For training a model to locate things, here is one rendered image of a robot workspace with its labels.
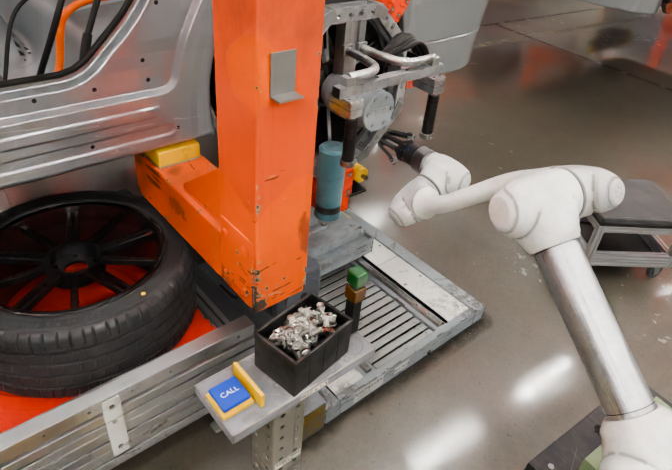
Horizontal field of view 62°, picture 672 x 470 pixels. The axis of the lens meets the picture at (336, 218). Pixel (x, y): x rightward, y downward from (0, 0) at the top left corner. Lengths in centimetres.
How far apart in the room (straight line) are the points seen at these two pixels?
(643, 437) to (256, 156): 95
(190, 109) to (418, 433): 121
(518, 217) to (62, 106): 112
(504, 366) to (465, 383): 18
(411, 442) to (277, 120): 113
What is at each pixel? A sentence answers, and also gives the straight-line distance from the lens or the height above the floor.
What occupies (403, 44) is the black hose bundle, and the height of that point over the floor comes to 103.
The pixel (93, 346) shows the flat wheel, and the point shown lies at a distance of 154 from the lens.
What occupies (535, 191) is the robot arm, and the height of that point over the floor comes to 93.
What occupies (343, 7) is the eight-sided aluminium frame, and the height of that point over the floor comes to 112.
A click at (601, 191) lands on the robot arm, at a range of 140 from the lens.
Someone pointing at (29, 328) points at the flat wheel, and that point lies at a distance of 154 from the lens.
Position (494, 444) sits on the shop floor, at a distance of 196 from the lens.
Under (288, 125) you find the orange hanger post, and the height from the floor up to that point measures 102.
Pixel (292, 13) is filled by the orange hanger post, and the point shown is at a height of 125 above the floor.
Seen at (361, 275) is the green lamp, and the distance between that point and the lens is 136.
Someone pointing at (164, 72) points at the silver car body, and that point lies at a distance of 164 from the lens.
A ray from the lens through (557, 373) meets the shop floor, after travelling 224.
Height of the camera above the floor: 154
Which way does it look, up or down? 35 degrees down
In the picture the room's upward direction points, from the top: 6 degrees clockwise
